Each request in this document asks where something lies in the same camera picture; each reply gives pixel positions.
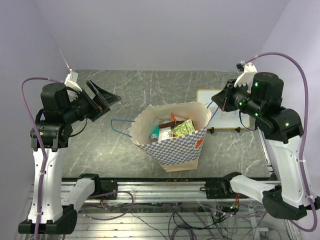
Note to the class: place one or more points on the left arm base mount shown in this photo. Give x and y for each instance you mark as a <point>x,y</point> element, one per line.
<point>108,186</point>

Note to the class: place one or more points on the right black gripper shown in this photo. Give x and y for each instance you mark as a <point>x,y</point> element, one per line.
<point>224,100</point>

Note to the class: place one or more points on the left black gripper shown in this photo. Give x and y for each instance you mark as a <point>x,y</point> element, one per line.
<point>99,104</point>

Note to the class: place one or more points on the aluminium rail frame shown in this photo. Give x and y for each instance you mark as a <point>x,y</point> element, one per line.
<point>166,190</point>

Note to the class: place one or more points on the checkered paper bag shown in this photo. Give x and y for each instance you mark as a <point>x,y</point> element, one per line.
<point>180,153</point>

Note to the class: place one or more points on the teal snack packet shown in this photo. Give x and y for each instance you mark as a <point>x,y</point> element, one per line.
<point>155,133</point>

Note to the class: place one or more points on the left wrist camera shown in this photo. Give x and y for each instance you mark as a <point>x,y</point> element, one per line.
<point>71,81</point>

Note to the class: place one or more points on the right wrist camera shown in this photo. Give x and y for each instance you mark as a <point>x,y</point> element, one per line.
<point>248,70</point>

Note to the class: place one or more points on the green snack packet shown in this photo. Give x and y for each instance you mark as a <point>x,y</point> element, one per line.
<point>184,128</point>

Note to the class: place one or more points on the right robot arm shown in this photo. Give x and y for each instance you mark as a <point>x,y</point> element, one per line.
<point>282,128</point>

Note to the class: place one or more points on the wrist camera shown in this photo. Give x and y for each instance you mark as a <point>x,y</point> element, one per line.
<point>71,81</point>
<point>248,70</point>

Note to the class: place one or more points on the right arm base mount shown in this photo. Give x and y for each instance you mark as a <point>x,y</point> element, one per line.
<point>214,190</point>

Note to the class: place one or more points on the white labelled snack packet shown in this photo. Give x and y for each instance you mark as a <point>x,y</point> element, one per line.
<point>165,133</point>

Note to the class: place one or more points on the brown snack bag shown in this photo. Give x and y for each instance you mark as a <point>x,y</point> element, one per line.
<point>171,124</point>

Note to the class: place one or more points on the orange snack packet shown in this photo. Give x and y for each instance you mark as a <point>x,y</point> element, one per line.
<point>174,119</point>

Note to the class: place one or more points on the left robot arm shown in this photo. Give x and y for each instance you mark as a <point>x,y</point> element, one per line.
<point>63,104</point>

